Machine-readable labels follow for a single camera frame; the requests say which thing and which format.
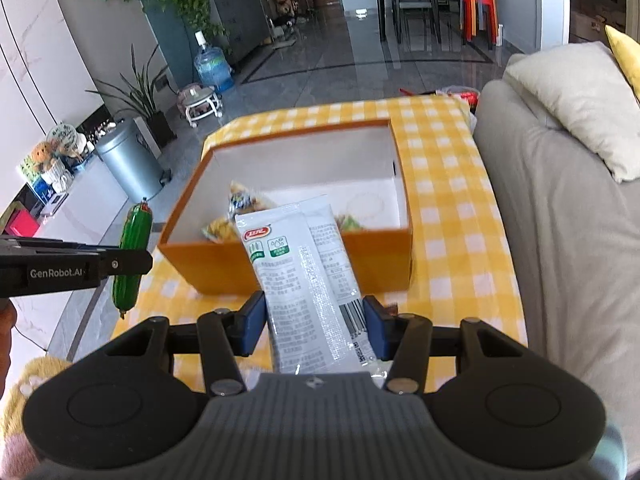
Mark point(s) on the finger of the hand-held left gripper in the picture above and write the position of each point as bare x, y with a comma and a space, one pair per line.
60, 246
127, 265

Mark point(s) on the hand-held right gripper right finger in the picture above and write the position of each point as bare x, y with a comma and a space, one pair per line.
375, 327

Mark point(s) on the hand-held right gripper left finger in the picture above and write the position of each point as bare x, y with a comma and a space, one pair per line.
252, 320

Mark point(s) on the green sausage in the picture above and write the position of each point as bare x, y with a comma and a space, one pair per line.
135, 230

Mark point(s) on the orange cardboard box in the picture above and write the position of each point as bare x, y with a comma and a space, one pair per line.
215, 270

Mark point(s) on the white packet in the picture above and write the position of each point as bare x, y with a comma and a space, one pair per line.
310, 285

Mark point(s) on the clear biscuit packet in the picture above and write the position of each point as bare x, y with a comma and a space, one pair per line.
222, 230

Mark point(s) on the small green snack packet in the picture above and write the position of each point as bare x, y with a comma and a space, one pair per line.
350, 221

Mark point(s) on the person's left forearm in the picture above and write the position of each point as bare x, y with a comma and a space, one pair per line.
6, 340

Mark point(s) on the white low console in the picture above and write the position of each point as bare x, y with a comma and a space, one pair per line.
75, 230

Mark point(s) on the small white box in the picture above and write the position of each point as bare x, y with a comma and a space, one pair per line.
54, 204

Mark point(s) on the red box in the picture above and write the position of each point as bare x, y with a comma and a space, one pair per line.
22, 221

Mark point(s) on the plush bear bouquet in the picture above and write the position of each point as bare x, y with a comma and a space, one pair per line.
45, 160

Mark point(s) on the silver pedal trash can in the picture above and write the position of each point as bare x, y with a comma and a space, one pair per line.
127, 160

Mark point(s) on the round paper fan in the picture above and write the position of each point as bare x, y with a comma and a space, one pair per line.
62, 136

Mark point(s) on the yellow pink plush rug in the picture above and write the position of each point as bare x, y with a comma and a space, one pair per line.
20, 410

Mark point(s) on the yellow checked tablecloth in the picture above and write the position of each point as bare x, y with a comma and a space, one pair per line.
450, 210

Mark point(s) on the potted long-leaf plant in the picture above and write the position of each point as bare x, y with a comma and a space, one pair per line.
145, 95

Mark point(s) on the small white rolling stool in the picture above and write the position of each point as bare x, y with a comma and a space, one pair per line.
200, 105

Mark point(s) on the grey sofa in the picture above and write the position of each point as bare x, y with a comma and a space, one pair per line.
565, 260

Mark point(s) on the blue water jug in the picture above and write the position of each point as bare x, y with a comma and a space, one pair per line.
214, 67

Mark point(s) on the white plastic bag with wrappers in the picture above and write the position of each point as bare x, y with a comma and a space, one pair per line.
460, 96

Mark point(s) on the grey cabinet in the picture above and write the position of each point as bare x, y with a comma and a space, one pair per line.
245, 20

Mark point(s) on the plush toys on floor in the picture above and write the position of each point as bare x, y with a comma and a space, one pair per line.
285, 7

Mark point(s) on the beige pillow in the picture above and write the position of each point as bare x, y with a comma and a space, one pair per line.
580, 95

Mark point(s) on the stack of orange stools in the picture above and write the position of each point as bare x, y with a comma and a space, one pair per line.
480, 10

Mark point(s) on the yellow pillow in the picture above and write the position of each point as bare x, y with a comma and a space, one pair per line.
625, 55

